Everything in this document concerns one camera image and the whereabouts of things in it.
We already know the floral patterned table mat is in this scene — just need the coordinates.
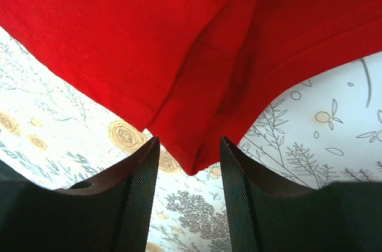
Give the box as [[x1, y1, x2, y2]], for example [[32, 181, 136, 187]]
[[1, 31, 381, 251]]

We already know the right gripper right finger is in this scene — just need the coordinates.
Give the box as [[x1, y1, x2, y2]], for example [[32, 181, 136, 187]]
[[220, 137, 381, 251]]

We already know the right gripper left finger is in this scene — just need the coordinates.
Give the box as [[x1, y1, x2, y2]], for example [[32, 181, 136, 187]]
[[1, 137, 160, 251]]

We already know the red t shirt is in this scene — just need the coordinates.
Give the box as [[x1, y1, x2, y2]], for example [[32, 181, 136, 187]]
[[1, 0, 381, 175]]

